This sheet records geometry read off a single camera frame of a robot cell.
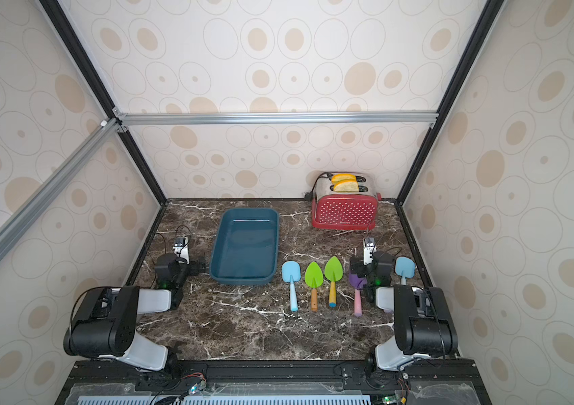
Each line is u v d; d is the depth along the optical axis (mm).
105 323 454
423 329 445
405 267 970
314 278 945
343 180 1000
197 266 853
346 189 989
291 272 950
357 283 761
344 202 972
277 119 897
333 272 954
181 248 803
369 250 827
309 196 1166
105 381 742
